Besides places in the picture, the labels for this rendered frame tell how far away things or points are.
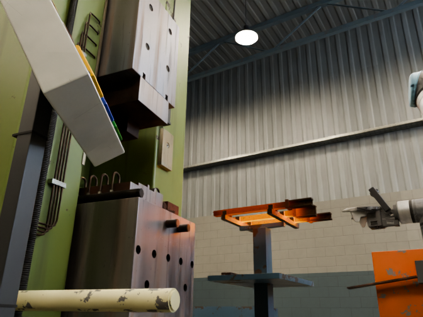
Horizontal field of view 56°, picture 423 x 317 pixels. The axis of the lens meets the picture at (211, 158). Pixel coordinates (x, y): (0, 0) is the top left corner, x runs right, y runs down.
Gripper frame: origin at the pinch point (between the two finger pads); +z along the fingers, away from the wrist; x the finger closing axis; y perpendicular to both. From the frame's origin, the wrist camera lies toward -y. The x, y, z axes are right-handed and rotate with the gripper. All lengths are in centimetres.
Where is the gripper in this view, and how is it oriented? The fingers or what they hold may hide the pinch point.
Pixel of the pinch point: (346, 213)
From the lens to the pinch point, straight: 180.5
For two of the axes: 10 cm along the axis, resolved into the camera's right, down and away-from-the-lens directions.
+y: -0.2, 9.3, -3.7
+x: 5.3, 3.2, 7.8
